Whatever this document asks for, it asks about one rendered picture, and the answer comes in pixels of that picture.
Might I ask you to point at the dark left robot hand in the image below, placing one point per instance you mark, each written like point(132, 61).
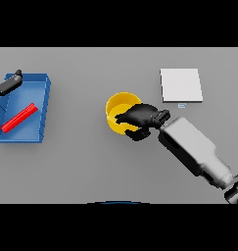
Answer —
point(8, 85)

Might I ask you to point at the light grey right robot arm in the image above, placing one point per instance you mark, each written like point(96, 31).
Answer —
point(195, 150)

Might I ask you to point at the dark right robot hand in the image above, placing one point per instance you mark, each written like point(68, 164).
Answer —
point(141, 116)

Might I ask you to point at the red beaker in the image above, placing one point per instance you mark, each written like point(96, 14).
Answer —
point(19, 118)

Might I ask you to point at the pale square measuring scale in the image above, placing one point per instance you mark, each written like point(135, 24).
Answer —
point(180, 85)

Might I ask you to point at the blue tray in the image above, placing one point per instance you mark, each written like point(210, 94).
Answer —
point(22, 130)

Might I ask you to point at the yellow bowl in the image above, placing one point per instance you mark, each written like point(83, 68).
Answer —
point(118, 109)

